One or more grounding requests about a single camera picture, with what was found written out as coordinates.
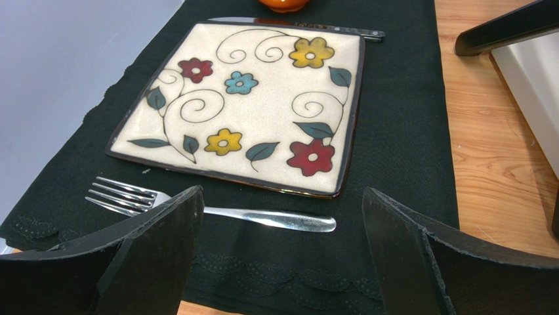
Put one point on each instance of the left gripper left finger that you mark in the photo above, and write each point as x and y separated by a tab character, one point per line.
137	266

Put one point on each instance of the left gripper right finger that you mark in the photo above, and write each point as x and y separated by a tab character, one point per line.
424	266

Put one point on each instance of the cream checkered three-tier shelf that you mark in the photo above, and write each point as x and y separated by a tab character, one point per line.
524	44

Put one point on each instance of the silver fork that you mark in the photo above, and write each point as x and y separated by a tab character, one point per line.
127	199

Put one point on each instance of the black cloth placemat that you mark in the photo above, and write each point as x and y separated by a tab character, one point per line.
401	147

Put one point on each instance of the floral square plate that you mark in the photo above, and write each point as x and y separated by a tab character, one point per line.
268	106

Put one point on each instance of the white and orange bowl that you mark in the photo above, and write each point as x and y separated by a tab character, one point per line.
284	6

